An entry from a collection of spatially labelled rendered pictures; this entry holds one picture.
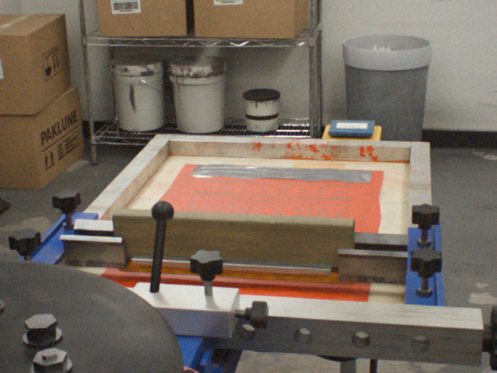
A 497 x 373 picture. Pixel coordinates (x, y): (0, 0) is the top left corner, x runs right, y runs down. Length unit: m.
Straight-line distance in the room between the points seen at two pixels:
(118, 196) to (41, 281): 1.04
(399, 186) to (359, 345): 0.69
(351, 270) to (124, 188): 0.53
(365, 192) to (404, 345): 0.66
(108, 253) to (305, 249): 0.29
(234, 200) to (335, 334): 0.63
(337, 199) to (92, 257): 0.51
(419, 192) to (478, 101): 3.46
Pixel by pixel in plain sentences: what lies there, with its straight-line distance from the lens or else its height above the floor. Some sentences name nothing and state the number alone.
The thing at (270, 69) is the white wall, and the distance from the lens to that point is 5.04.
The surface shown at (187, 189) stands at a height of 0.96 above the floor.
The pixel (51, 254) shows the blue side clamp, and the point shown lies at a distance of 1.35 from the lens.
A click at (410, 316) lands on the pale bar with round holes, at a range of 1.06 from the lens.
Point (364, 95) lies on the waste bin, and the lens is 4.49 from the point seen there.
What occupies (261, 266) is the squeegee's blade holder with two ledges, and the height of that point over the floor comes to 0.99.
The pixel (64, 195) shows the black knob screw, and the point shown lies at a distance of 1.42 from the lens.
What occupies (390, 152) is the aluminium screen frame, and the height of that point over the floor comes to 0.98.
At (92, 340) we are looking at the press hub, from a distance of 0.48.
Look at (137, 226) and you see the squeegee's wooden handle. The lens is 1.32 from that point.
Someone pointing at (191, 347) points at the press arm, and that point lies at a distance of 1.00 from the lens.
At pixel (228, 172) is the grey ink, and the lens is 1.77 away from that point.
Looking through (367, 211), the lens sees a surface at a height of 0.96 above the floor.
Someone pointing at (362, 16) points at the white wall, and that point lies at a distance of 4.93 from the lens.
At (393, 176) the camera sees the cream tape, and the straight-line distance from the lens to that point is 1.76.
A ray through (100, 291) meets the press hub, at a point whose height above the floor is 1.31.
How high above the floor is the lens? 1.54
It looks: 20 degrees down
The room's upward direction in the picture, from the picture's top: 2 degrees counter-clockwise
